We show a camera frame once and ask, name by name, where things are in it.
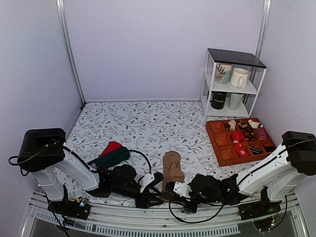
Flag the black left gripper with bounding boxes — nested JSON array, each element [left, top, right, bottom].
[[112, 183, 163, 209]]

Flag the tan ribbed sock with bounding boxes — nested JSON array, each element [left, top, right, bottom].
[[160, 151, 185, 202]]

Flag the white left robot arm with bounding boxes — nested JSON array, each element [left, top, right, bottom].
[[15, 128, 163, 214]]

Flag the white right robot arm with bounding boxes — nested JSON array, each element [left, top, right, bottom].
[[165, 131, 316, 215]]

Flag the red and green sock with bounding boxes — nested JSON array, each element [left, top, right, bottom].
[[87, 141, 130, 172]]

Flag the floral patterned table mat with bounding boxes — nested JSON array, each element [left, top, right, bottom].
[[54, 101, 275, 208]]

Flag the red snowflake sock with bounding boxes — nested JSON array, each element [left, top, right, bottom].
[[234, 143, 250, 158]]

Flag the orange wooden divider tray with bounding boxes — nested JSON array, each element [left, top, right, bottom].
[[206, 118, 276, 166]]

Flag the red rolled sock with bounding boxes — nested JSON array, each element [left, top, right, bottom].
[[231, 131, 244, 144]]

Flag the black striped sock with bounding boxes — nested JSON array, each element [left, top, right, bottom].
[[249, 145, 263, 155]]

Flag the beige patterned sock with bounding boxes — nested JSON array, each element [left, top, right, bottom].
[[224, 120, 237, 131]]

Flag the brown argyle sock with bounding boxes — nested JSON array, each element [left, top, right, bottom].
[[237, 120, 256, 142]]

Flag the black folded sock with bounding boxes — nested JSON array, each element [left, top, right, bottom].
[[263, 145, 276, 153]]

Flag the purple rolled sock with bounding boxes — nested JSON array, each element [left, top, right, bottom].
[[255, 127, 268, 140]]

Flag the black mug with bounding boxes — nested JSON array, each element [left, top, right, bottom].
[[211, 91, 227, 110]]

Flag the pale green cup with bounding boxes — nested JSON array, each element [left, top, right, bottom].
[[228, 93, 244, 111]]

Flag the white metal shelf rack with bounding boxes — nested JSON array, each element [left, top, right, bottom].
[[200, 48, 267, 118]]

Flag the white ceramic mug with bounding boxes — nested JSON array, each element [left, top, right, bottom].
[[230, 68, 249, 88]]

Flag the coral pattern mug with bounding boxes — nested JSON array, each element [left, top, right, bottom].
[[215, 63, 233, 84]]

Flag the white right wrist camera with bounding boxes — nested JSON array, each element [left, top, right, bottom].
[[173, 182, 192, 199]]

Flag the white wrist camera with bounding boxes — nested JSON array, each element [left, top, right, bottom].
[[173, 182, 192, 199], [139, 173, 155, 193]]

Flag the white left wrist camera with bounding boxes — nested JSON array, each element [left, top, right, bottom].
[[139, 173, 155, 193]]

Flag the aluminium front rail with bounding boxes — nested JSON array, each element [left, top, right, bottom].
[[20, 191, 313, 237]]

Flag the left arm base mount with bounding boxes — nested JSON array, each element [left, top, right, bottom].
[[47, 191, 91, 220]]

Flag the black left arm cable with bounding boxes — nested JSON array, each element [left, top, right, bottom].
[[8, 149, 153, 177]]

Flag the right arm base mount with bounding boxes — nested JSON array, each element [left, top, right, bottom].
[[238, 190, 281, 220]]

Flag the left aluminium corner post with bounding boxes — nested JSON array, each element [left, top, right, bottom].
[[56, 0, 86, 107]]

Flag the aluminium corner post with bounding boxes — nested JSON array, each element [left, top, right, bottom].
[[56, 0, 86, 107], [255, 0, 271, 58]]

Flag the right aluminium corner post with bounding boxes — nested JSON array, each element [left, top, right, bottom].
[[255, 0, 271, 58]]

